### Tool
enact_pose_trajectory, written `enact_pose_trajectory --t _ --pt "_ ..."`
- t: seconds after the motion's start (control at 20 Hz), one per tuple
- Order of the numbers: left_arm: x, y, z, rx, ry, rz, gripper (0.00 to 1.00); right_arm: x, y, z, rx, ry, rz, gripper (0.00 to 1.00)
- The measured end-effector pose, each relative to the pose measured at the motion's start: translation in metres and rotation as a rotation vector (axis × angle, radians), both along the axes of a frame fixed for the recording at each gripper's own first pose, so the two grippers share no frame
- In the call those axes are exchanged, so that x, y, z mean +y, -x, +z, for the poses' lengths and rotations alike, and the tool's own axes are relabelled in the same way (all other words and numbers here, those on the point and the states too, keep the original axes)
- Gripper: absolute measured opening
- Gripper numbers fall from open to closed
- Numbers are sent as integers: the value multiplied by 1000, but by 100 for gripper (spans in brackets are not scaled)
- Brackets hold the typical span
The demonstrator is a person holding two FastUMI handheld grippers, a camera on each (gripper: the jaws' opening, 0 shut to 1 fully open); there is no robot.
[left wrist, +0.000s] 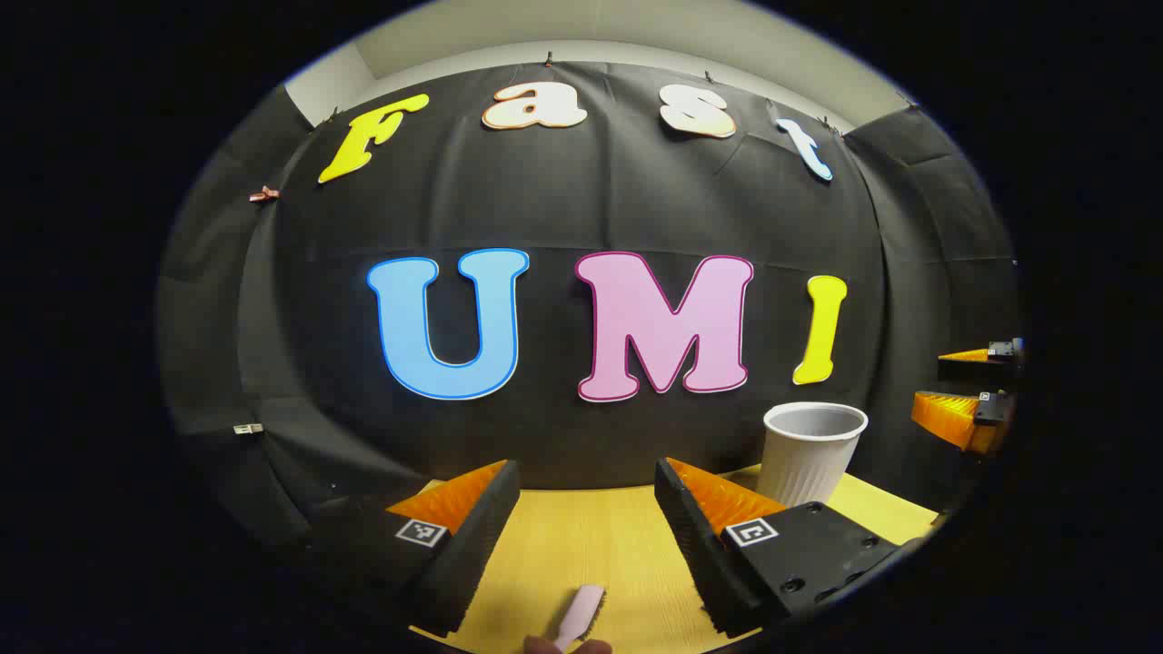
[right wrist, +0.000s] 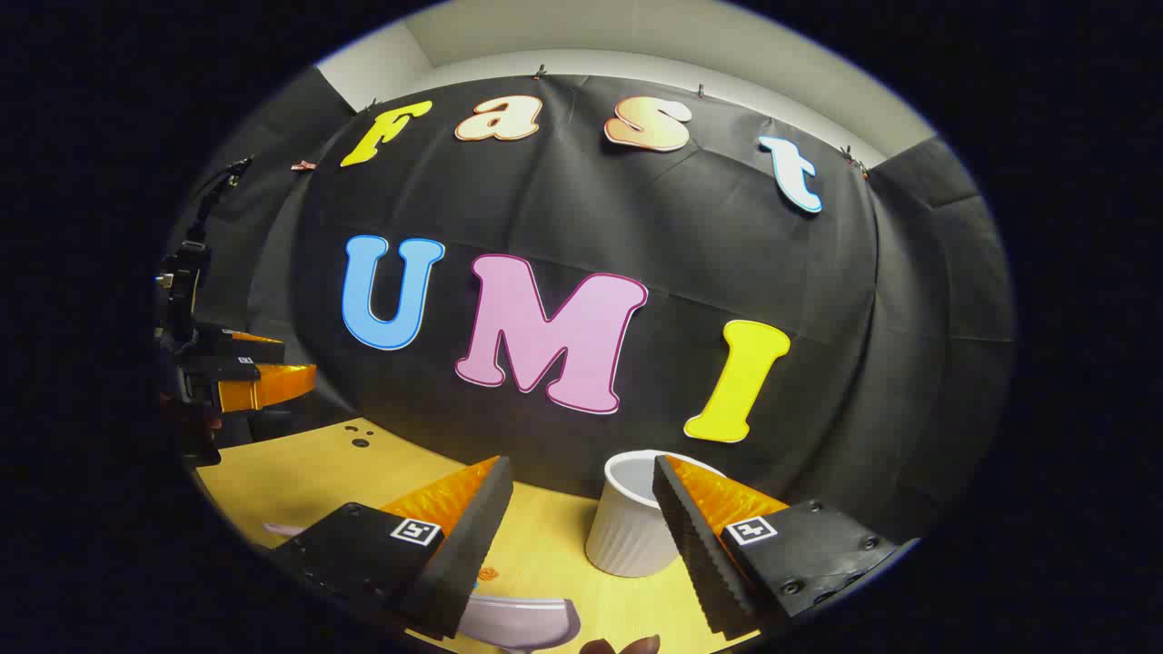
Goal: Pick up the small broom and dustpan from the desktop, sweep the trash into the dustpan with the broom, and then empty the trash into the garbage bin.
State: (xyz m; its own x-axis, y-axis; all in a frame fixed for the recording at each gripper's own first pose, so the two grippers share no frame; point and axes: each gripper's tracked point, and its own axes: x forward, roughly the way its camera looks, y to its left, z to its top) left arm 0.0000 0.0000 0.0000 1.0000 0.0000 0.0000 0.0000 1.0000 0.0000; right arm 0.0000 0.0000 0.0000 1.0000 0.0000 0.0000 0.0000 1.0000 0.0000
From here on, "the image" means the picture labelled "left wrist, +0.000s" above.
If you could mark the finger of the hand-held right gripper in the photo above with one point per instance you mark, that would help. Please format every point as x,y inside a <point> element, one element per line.
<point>977,368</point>
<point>949,418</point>

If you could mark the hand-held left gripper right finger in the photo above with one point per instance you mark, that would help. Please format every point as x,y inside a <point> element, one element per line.
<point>690,536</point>

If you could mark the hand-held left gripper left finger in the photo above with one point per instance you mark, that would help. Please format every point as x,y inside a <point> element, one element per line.
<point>472,536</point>

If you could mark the small lilac broom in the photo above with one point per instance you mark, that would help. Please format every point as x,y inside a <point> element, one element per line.
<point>581,613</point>

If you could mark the white ribbed garbage bin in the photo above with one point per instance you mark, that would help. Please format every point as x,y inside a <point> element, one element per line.
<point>804,463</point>

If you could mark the yellow wooden desktop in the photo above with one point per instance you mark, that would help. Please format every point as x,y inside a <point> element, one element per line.
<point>591,545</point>

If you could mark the white cloth clip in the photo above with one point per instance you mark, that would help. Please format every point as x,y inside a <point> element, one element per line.
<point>247,428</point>

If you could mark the red cloth clip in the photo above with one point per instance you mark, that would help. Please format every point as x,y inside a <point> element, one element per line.
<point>263,193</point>

